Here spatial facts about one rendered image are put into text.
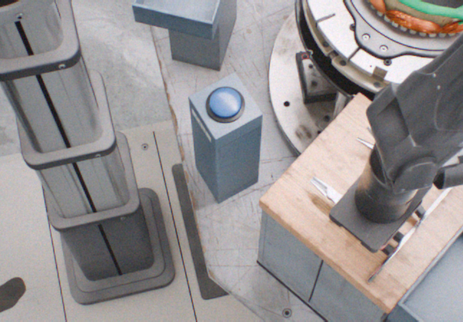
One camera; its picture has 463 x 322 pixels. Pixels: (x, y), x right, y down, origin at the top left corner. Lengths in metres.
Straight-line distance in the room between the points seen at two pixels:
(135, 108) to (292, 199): 1.26
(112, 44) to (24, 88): 1.30
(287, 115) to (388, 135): 0.62
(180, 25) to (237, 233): 0.34
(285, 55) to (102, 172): 0.34
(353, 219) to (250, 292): 0.41
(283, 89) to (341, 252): 0.43
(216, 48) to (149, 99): 0.93
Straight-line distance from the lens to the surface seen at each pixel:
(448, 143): 0.86
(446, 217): 1.17
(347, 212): 1.03
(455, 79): 0.81
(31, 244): 2.01
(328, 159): 1.17
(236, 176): 1.38
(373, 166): 0.94
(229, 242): 1.43
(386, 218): 1.02
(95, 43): 2.46
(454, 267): 1.24
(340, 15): 1.22
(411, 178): 0.89
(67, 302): 1.97
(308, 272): 1.26
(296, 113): 1.48
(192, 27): 1.27
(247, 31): 1.57
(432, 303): 1.22
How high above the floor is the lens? 2.15
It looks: 69 degrees down
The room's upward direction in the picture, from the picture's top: straight up
